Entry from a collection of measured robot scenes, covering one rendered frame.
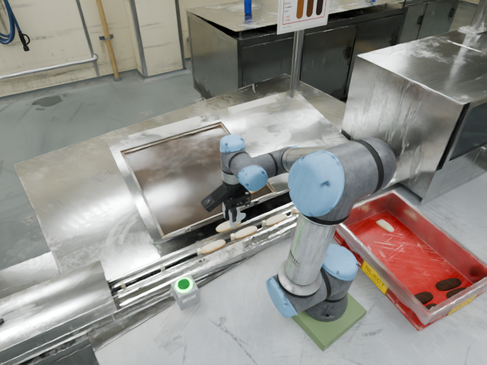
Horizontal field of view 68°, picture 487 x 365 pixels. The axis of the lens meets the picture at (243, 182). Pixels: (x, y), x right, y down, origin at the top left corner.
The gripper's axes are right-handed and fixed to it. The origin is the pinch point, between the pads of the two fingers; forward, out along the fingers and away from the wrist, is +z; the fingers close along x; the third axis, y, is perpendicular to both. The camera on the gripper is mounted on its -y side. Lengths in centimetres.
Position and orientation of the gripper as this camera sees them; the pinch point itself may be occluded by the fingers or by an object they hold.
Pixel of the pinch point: (228, 221)
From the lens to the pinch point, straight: 132.5
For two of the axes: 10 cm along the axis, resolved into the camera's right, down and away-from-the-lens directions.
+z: 0.0, 7.6, 6.5
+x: -4.9, -5.7, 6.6
